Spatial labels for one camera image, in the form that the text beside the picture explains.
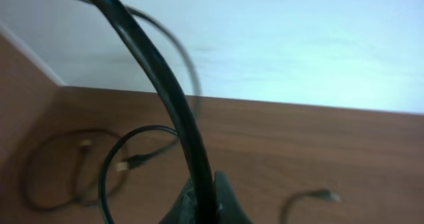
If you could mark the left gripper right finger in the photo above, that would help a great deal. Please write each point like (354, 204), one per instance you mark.
(229, 208)

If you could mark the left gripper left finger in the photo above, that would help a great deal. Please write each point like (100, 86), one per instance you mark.
(184, 210)

